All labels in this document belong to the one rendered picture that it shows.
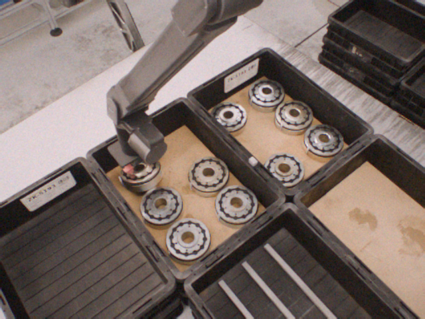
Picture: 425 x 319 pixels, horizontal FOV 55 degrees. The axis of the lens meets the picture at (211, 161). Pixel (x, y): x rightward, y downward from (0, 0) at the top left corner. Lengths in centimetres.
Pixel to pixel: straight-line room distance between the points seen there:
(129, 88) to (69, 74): 189
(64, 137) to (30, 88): 128
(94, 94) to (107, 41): 133
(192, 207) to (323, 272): 34
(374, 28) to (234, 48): 78
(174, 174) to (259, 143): 24
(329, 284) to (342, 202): 21
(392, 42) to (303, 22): 93
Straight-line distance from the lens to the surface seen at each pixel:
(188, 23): 51
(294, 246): 99
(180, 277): 85
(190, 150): 111
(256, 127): 116
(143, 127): 83
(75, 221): 106
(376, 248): 104
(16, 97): 263
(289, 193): 93
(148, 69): 68
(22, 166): 137
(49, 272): 103
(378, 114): 144
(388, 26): 214
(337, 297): 97
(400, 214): 110
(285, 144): 113
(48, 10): 285
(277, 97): 119
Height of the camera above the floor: 174
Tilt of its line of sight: 57 degrees down
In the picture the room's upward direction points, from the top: 2 degrees counter-clockwise
